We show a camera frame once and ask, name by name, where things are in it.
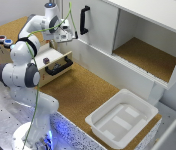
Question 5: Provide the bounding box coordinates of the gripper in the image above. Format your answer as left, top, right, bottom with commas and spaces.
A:
54, 26, 77, 44

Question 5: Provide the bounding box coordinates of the wooden drawer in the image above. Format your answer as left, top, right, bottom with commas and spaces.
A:
33, 49, 74, 89

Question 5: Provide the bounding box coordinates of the wooden drawer box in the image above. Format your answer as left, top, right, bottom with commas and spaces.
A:
0, 15, 65, 88

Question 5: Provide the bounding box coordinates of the purple block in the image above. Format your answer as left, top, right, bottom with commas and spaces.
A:
42, 57, 51, 65

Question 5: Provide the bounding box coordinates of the white sliding door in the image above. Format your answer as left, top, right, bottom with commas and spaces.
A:
62, 0, 120, 57

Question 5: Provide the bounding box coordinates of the red button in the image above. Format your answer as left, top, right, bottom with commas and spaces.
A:
0, 34, 7, 44

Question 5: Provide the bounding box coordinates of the white cabinet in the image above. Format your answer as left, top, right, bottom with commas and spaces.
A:
56, 0, 176, 108

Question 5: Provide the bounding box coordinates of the white plastic box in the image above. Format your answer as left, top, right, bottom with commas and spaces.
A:
84, 88, 160, 150

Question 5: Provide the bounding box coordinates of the black door handle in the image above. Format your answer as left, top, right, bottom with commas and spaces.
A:
79, 5, 91, 36

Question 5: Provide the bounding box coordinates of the black drawer handle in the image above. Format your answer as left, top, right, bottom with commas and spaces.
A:
44, 55, 74, 77

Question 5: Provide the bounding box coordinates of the green cable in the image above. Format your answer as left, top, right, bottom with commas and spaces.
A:
22, 2, 78, 150

